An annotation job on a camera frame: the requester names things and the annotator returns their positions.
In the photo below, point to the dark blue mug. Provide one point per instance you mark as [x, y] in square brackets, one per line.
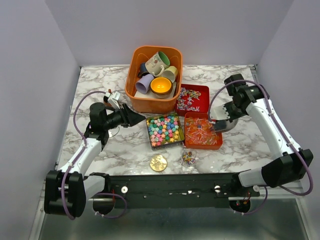
[142, 70]

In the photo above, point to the steel candy scoop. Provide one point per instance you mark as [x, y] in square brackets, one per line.
[222, 126]

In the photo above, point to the gold tin of star candies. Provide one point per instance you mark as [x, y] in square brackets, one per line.
[164, 131]

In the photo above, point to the orange tray of clear lollipops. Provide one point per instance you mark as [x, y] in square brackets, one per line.
[199, 132]

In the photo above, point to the gold round jar lid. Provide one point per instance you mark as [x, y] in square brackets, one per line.
[158, 163]

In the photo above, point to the lavender plastic cup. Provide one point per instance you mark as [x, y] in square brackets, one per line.
[143, 85]

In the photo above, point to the aluminium frame rail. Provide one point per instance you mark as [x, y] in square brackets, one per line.
[275, 215]

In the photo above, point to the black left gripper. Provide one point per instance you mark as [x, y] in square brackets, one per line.
[129, 117]

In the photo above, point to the orange plastic bin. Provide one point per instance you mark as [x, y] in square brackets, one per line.
[143, 54]

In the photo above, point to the red tray of swirl lollipops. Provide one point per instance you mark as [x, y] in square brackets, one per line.
[192, 99]

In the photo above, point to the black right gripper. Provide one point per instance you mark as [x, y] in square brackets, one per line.
[231, 116]

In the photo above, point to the pale yellow mug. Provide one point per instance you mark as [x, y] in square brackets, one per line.
[170, 73]

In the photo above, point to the yellow bowl with dark rim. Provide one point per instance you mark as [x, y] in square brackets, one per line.
[161, 86]

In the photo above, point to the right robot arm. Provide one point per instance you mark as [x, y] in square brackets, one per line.
[290, 162]

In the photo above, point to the white floral mug green inside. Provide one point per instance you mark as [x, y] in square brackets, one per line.
[157, 64]

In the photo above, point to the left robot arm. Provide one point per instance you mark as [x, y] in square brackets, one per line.
[68, 189]

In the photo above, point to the clear glass jar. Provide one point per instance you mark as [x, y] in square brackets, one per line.
[189, 159]

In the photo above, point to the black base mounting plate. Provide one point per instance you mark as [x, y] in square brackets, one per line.
[168, 191]

